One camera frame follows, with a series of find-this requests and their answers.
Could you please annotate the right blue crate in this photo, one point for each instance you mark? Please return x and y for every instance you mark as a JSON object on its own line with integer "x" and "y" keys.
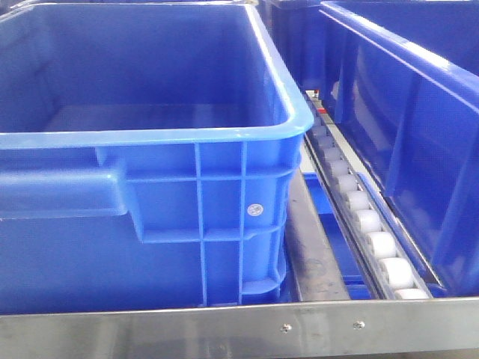
{"x": 401, "y": 83}

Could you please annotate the white roller conveyor track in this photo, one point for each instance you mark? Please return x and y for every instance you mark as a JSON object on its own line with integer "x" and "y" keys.
{"x": 370, "y": 235}

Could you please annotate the large blue crate front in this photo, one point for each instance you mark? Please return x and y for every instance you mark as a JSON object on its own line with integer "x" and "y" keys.
{"x": 146, "y": 157}

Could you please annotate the stainless steel front rail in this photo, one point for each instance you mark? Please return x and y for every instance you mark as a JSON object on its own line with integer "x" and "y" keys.
{"x": 296, "y": 330}

